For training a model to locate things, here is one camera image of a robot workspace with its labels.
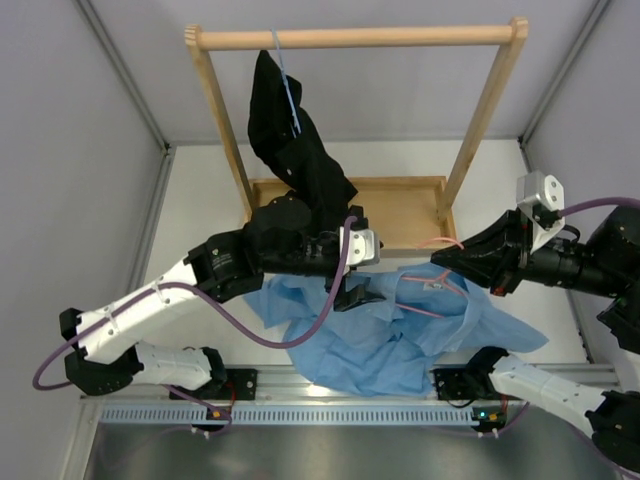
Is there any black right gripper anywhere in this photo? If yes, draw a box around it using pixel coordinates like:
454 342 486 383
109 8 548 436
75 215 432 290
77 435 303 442
430 207 629 299

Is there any pink plastic hanger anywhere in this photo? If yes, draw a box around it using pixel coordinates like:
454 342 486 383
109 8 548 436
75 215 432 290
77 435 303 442
396 236 467 318

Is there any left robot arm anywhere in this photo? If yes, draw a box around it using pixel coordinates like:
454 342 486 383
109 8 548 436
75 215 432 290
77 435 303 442
59 195 383 399

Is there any black shirt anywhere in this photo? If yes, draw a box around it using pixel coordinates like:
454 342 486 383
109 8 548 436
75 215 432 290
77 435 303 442
248 50 357 230

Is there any blue plastic hanger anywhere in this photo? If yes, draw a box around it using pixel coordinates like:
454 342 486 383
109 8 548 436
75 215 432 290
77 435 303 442
271 29 301 138

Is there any wooden clothes rack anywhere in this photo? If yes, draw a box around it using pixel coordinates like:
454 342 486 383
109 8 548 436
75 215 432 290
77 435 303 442
184 17 529 258

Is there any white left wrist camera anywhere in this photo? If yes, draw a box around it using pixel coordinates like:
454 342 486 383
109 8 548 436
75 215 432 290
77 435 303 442
339 227 381 270

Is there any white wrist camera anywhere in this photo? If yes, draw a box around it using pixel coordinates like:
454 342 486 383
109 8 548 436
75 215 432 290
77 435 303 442
339 227 381 270
516 171 565 253

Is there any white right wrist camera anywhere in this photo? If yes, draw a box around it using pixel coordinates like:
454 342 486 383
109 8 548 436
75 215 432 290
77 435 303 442
516 171 565 253

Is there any aluminium mounting rail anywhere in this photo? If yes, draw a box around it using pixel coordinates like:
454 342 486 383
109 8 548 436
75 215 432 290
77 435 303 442
79 363 621 404

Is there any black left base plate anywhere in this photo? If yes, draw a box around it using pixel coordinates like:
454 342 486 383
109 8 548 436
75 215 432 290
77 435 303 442
177 368 258 401

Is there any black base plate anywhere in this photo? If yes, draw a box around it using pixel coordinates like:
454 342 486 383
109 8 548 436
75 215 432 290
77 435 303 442
432 368 495 402
177 368 258 401

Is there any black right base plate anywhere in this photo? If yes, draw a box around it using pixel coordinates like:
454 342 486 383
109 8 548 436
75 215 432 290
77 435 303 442
432 368 495 402

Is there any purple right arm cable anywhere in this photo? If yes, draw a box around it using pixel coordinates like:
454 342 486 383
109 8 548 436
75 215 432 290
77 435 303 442
557 196 640 219

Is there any grey slotted cable duct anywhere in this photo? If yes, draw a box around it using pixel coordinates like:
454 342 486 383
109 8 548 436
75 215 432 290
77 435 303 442
101 402 500 427

